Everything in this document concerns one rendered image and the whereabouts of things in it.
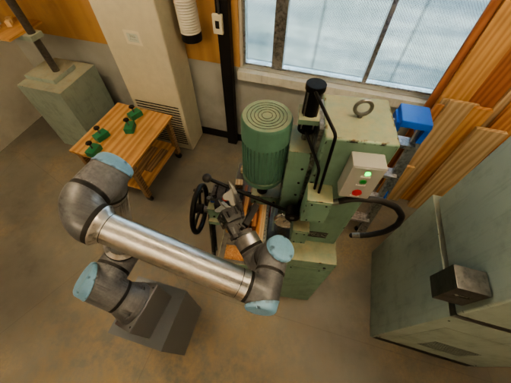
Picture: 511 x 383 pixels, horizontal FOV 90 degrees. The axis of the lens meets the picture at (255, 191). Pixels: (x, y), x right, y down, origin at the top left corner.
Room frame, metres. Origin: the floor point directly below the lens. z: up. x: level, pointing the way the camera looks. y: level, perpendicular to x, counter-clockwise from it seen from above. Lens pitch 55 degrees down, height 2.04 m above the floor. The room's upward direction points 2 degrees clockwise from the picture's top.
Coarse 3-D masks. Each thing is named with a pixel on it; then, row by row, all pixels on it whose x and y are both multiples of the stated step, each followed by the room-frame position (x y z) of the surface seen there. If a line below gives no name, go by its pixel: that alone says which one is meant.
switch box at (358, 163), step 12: (360, 156) 0.53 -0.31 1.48; (372, 156) 0.53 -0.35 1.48; (384, 156) 0.53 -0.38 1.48; (348, 168) 0.51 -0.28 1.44; (360, 168) 0.48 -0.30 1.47; (372, 168) 0.48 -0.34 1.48; (384, 168) 0.48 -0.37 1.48; (348, 180) 0.49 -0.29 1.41; (372, 180) 0.48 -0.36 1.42; (348, 192) 0.48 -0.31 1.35
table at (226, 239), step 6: (240, 168) 0.95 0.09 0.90; (240, 174) 0.90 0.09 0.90; (234, 186) 0.82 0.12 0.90; (210, 222) 0.61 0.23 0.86; (216, 222) 0.61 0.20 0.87; (228, 234) 0.53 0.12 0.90; (222, 240) 0.50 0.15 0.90; (228, 240) 0.50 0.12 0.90; (234, 240) 0.50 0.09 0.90; (222, 246) 0.46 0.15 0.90; (222, 252) 0.44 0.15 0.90; (222, 258) 0.41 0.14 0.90; (240, 264) 0.38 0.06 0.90
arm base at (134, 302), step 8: (128, 288) 0.28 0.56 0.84; (136, 288) 0.28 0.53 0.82; (144, 288) 0.29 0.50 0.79; (128, 296) 0.24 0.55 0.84; (136, 296) 0.25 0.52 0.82; (144, 296) 0.25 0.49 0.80; (120, 304) 0.21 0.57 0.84; (128, 304) 0.21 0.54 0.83; (136, 304) 0.22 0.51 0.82; (112, 312) 0.18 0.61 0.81; (120, 312) 0.18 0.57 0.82; (128, 312) 0.18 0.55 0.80; (136, 312) 0.19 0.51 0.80; (120, 320) 0.16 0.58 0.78; (128, 320) 0.16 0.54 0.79
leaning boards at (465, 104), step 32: (480, 32) 1.61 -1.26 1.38; (480, 64) 1.55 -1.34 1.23; (448, 96) 1.55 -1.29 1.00; (480, 96) 1.54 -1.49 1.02; (448, 128) 1.40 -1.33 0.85; (480, 128) 1.34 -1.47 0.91; (416, 160) 1.40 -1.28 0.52; (448, 160) 1.32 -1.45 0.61; (480, 160) 1.27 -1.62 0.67; (416, 192) 1.36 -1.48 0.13
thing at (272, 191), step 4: (252, 188) 0.69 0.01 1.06; (256, 188) 0.69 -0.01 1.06; (272, 188) 0.70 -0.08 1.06; (276, 188) 0.70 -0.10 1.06; (280, 188) 0.70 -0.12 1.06; (252, 192) 0.67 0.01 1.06; (256, 192) 0.67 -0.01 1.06; (268, 192) 0.67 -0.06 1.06; (272, 192) 0.68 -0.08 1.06; (276, 192) 0.68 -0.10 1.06; (256, 196) 0.65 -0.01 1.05; (260, 196) 0.65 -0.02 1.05; (264, 196) 0.65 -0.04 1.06; (268, 196) 0.65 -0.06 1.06; (272, 196) 0.65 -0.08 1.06; (276, 196) 0.65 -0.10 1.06; (252, 200) 0.66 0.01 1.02; (268, 200) 0.65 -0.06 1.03; (272, 200) 0.65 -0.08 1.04; (276, 200) 0.64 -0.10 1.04
